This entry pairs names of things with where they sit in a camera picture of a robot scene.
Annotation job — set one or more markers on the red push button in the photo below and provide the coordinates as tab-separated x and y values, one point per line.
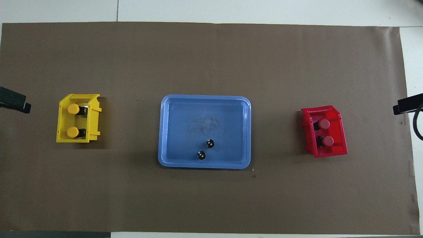
327	141
324	124

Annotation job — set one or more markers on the brown paper table mat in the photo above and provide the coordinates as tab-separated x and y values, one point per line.
211	59

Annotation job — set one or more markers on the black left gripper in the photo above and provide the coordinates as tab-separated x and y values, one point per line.
11	97

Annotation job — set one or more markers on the yellow push button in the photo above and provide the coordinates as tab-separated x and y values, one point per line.
72	132
73	109

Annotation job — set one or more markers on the yellow plastic parts bin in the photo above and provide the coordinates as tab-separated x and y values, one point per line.
61	125

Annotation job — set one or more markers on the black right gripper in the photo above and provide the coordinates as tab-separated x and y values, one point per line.
411	103

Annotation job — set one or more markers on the black cylindrical capacitor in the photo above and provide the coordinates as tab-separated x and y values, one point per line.
201	155
210	143

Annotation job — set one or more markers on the red plastic parts bin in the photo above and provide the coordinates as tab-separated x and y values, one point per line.
337	132

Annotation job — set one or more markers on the blue plastic tray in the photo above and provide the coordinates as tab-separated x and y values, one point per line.
191	132

